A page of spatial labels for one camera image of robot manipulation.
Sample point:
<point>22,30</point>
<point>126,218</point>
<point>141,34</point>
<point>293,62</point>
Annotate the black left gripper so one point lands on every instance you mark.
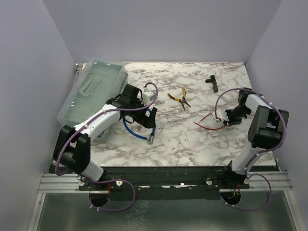
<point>148,121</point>

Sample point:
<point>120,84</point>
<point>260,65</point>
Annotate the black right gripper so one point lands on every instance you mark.
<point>231,122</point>

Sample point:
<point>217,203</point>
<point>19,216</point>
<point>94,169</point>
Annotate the blue cable lock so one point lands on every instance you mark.
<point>149,139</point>

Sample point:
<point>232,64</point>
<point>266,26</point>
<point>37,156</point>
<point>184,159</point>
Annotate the red cable lock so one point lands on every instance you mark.
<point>208,123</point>

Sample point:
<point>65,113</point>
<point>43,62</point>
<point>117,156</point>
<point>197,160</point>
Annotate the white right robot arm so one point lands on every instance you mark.
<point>267,130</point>

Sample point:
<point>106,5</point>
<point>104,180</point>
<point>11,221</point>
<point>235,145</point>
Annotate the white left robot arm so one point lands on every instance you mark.
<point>72,149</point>

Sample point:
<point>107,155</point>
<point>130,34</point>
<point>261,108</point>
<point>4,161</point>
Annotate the black t-shaped tool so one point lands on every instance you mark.
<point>212,80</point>

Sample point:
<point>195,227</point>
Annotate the clear plastic storage box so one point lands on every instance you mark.
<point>97,81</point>

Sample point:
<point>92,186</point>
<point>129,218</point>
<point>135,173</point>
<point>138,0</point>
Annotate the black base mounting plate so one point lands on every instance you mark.
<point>165,183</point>

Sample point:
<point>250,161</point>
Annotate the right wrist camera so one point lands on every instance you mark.
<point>221,116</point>

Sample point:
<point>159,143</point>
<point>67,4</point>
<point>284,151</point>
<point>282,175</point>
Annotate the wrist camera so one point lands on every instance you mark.
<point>221,116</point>
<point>147,96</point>

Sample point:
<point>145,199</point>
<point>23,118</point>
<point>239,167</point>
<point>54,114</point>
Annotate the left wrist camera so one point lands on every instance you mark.
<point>147,96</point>

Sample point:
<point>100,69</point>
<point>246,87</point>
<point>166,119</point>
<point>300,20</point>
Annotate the yellow handled pliers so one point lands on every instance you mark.
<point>181,100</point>

